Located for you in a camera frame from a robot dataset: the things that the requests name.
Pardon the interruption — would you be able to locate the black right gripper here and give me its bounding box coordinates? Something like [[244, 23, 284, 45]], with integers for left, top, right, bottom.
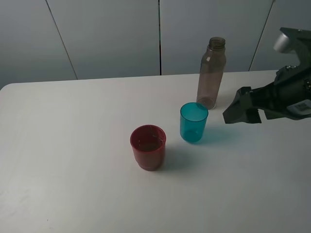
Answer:
[[223, 66, 311, 124]]

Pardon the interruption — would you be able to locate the teal translucent plastic cup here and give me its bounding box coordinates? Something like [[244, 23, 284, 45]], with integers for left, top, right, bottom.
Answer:
[[180, 102, 208, 143]]

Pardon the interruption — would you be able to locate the translucent brown plastic bottle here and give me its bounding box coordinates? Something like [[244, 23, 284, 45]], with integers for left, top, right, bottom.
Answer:
[[196, 37, 226, 110]]

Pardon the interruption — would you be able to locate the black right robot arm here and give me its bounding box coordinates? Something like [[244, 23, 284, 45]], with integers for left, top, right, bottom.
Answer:
[[223, 67, 311, 124]]

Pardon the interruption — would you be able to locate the red plastic cup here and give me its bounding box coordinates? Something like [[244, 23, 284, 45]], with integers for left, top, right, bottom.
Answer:
[[130, 125, 167, 171]]

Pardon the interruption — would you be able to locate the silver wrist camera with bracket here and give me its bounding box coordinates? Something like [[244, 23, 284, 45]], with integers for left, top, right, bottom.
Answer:
[[273, 27, 311, 70]]

